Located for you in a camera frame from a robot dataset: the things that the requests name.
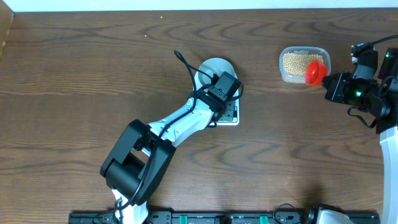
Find red plastic measuring scoop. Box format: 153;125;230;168
304;60;328;86

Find white digital kitchen scale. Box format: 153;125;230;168
195;72;243;127

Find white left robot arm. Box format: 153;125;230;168
100;90;239;223

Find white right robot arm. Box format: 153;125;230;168
322;43;397;223

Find grey plastic bowl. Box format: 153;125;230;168
194;58;238;89

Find soybeans in container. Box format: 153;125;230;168
282;53;324;77

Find clear plastic container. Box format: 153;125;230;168
279;46;331;84

